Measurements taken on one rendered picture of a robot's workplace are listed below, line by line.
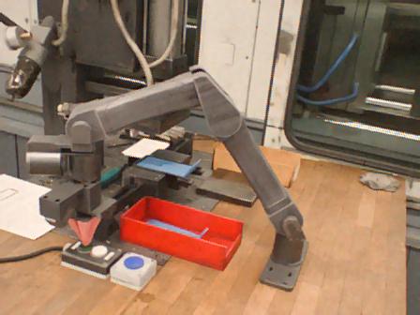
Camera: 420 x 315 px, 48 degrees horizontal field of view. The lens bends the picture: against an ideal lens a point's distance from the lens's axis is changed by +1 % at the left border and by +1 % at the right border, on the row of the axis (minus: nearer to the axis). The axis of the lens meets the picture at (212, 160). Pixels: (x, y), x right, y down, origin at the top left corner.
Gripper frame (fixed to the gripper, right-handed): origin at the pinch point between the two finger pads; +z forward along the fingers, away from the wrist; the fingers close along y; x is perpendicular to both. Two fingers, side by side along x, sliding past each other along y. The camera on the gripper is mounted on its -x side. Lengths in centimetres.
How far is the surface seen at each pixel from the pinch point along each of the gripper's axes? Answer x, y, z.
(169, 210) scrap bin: 21.4, 8.1, 1.2
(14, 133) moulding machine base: 101, -112, 30
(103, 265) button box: -3.4, 6.1, 1.9
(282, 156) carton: 70, 24, 1
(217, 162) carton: 58, 7, 3
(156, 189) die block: 25.9, 2.1, -0.8
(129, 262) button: -0.9, 10.4, 1.2
